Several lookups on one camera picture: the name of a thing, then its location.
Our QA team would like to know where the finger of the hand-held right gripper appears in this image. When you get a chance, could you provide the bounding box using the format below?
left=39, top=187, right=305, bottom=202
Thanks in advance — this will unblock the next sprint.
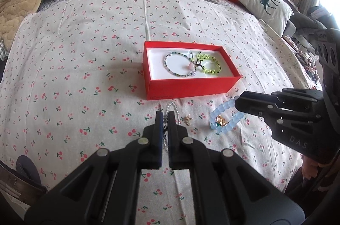
left=259, top=108, right=322, bottom=130
left=235, top=88, right=323, bottom=117

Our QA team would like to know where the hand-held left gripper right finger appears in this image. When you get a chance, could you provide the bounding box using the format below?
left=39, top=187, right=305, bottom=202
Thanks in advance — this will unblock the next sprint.
left=168, top=112, right=306, bottom=225

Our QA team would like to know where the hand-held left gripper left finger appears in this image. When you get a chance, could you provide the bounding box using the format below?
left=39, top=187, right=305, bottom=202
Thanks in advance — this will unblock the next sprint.
left=24, top=111, right=164, bottom=225

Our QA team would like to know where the clear bead bracelet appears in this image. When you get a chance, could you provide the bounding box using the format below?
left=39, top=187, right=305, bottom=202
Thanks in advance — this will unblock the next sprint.
left=163, top=102, right=179, bottom=154

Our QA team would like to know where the gold ring with green stone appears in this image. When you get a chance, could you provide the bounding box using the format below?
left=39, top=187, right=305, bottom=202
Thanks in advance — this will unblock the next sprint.
left=215, top=115, right=229, bottom=128

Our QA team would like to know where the light blue bead bracelet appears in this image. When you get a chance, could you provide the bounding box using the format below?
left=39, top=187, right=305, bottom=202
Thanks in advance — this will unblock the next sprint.
left=210, top=96, right=245, bottom=134

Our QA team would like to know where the red jewelry box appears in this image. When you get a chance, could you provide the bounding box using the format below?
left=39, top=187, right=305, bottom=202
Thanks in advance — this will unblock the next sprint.
left=142, top=41, right=242, bottom=101

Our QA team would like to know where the person's right hand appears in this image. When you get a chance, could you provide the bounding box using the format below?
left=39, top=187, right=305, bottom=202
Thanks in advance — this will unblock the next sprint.
left=302, top=155, right=319, bottom=181

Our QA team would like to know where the floral patterned cloth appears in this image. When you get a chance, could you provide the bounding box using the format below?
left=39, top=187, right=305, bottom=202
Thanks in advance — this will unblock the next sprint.
left=282, top=35, right=322, bottom=89

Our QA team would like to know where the grey cloth pile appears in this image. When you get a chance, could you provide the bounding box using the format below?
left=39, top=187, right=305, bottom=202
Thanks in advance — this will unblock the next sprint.
left=283, top=6, right=336, bottom=38

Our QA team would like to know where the white deer print pillow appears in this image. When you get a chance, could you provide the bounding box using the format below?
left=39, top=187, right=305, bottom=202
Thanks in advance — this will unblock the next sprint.
left=237, top=0, right=294, bottom=37

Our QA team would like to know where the cherry print bedsheet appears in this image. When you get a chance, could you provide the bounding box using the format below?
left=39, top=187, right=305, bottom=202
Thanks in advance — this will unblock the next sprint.
left=0, top=0, right=323, bottom=225

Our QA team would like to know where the dark brown object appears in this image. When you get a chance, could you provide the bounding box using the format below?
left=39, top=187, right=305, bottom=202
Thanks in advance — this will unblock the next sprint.
left=0, top=155, right=48, bottom=205

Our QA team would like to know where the grey checked bed cover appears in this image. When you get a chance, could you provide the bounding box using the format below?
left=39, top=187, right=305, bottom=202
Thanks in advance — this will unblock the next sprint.
left=37, top=0, right=239, bottom=13

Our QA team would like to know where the yellow-green bead bracelet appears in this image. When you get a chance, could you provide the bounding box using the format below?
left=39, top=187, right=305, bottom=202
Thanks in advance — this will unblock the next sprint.
left=195, top=53, right=222, bottom=75

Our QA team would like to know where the multicolor thin bead bracelet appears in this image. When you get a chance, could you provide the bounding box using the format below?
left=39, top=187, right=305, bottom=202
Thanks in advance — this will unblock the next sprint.
left=164, top=52, right=197, bottom=77

